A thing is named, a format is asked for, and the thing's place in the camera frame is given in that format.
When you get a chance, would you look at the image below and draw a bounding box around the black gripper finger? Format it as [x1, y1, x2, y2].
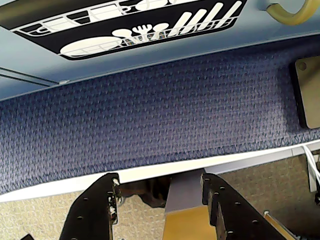
[59, 172, 121, 240]
[201, 172, 294, 240]

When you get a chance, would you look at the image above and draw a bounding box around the tan board with hole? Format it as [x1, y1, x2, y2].
[289, 56, 320, 130]

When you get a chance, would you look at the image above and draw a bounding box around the blue toy kitchen body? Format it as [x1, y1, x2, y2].
[0, 0, 320, 102]

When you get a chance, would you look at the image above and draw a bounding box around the dishwasher door with dish print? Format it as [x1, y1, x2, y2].
[0, 0, 320, 85]

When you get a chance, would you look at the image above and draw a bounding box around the gray and wooden post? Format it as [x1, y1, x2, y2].
[163, 172, 210, 240]

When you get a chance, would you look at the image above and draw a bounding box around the white flat cable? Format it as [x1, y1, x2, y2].
[300, 144, 320, 193]

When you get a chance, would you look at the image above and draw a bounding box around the gold dishwasher door handle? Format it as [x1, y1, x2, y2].
[265, 0, 320, 27]

